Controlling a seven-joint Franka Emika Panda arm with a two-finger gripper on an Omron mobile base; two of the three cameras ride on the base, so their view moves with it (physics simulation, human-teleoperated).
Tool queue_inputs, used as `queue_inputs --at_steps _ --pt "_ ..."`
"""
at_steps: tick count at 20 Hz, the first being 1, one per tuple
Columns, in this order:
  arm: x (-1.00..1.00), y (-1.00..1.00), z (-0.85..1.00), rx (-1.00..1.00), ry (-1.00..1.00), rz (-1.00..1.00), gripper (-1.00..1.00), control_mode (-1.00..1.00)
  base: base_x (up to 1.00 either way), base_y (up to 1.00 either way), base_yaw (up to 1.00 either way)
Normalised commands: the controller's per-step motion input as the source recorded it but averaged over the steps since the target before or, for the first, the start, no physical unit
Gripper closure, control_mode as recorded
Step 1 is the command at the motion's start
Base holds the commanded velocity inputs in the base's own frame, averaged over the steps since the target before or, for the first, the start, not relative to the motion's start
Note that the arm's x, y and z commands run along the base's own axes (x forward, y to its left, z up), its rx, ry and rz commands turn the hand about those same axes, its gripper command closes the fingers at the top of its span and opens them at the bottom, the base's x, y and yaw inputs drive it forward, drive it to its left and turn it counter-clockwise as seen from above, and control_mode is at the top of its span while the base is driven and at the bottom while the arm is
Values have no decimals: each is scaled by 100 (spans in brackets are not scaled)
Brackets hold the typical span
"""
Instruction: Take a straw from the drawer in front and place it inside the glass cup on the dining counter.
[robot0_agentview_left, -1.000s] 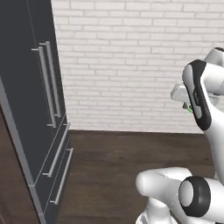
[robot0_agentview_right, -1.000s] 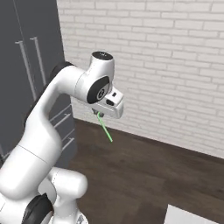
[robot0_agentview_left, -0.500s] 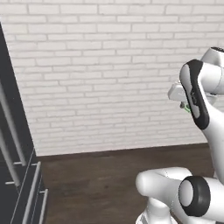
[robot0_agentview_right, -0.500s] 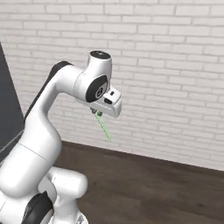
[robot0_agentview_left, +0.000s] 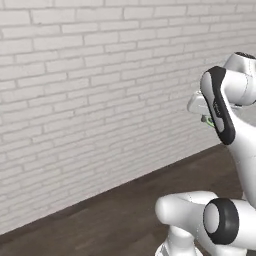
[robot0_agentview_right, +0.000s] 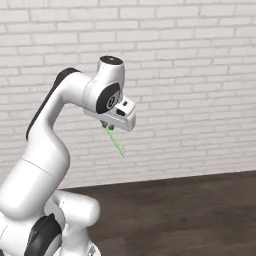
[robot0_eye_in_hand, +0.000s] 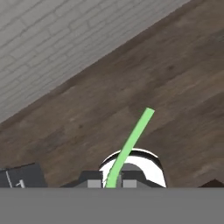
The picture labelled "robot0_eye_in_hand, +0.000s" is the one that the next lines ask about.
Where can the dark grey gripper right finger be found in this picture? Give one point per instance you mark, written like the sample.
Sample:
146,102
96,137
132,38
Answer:
131,176

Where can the green straw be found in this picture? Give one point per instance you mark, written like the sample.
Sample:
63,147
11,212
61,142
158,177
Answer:
131,140

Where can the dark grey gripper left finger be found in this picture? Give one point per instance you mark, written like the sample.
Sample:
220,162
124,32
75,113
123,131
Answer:
92,178

